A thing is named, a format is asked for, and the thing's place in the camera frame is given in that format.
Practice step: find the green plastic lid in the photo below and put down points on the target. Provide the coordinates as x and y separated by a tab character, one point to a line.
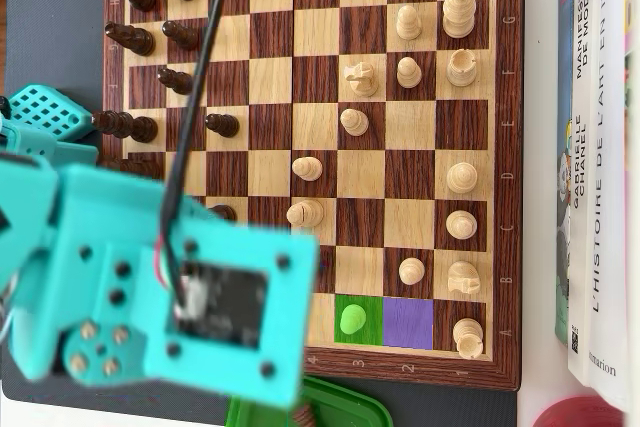
350	407

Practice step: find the light wooden chess queen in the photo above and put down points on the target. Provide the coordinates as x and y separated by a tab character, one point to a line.
461	177

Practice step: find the red round object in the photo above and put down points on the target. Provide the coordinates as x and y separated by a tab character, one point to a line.
580	414

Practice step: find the wooden chess board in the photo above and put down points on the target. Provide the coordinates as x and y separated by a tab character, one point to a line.
270	77

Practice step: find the light wooden chess rook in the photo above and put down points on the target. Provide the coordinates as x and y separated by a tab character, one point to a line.
467	338
461	68

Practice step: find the dark wooden chess king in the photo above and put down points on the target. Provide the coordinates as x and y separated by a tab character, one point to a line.
125	126

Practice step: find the blue illustrated book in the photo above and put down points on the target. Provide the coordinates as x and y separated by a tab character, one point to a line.
562	172

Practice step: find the white Manifeste de mode book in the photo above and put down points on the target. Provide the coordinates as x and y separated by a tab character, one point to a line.
580	272

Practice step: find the light wooden chess pawn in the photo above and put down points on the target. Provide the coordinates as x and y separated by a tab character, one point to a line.
352	319
408	22
411	270
307	168
354	122
408	72

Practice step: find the light wooden chess king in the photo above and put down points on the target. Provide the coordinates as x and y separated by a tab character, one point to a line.
458	12

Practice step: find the light wooden chess knight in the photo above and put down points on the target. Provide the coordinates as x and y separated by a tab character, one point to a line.
361	79
463	278

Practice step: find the white art history book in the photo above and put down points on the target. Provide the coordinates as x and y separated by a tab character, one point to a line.
607	197

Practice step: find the teal camera mount circuit board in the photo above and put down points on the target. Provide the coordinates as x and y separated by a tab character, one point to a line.
290	307

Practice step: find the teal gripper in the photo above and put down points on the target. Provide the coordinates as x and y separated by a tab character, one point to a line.
95	347

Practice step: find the dark wooden chess queen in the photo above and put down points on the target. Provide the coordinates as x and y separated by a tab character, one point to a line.
135	167

